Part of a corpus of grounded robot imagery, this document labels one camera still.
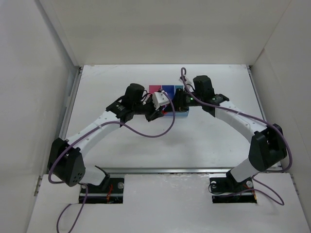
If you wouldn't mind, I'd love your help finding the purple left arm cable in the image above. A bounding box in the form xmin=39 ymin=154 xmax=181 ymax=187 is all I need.
xmin=48 ymin=90 xmax=176 ymax=233

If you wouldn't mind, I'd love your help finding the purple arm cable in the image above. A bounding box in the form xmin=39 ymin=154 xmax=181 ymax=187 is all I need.
xmin=180 ymin=67 xmax=292 ymax=206
xmin=48 ymin=90 xmax=176 ymax=233

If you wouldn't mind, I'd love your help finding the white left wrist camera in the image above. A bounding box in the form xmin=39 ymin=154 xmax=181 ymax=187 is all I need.
xmin=152 ymin=90 xmax=170 ymax=110

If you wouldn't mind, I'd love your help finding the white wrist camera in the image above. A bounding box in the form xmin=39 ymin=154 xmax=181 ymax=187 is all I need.
xmin=179 ymin=76 xmax=192 ymax=85
xmin=152 ymin=90 xmax=170 ymax=110

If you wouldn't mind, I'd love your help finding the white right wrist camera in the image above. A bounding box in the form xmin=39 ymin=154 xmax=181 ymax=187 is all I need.
xmin=179 ymin=76 xmax=192 ymax=85

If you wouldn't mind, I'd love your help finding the aluminium left rail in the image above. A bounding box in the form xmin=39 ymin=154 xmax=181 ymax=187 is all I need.
xmin=56 ymin=67 xmax=83 ymax=139

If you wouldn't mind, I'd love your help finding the pink plastic bin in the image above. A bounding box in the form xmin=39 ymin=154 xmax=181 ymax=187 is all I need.
xmin=149 ymin=85 xmax=162 ymax=94

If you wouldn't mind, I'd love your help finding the aluminium rail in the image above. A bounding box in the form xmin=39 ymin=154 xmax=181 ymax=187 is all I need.
xmin=246 ymin=65 xmax=266 ymax=120
xmin=56 ymin=67 xmax=83 ymax=139
xmin=99 ymin=166 xmax=231 ymax=174

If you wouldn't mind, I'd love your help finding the light blue plastic bin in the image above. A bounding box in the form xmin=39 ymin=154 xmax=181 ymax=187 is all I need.
xmin=174 ymin=85 xmax=189 ymax=117

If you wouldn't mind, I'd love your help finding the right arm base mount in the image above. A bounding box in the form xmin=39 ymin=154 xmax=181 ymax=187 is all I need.
xmin=208 ymin=177 xmax=257 ymax=204

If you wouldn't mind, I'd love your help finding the aluminium front rail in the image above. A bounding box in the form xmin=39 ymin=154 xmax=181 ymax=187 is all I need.
xmin=99 ymin=166 xmax=231 ymax=174

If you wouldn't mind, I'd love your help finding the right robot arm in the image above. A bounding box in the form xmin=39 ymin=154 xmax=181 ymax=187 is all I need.
xmin=173 ymin=75 xmax=287 ymax=194

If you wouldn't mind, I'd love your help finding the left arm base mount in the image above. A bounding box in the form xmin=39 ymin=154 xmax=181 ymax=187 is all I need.
xmin=78 ymin=166 xmax=124 ymax=204

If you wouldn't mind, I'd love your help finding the aluminium right rail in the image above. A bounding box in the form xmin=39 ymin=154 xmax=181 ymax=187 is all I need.
xmin=246 ymin=65 xmax=266 ymax=120

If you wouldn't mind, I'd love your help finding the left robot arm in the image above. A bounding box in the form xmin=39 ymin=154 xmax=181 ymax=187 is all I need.
xmin=48 ymin=83 xmax=170 ymax=187

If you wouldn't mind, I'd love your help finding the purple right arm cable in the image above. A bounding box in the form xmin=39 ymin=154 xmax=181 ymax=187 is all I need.
xmin=180 ymin=67 xmax=292 ymax=206

